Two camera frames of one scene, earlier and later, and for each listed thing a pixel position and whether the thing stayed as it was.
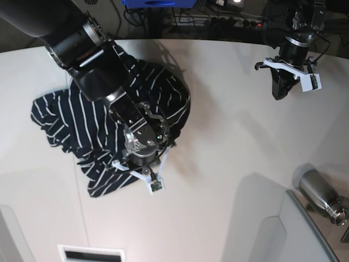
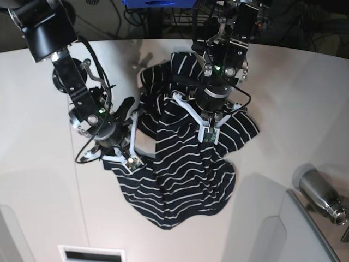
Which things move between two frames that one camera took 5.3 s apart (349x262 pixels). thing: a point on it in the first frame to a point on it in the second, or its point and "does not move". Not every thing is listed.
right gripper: (295, 53) to (212, 97)
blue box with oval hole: (159, 3) does not move
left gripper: (151, 160) to (114, 134)
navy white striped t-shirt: (86, 129) to (188, 175)
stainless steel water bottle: (315, 188) does not move
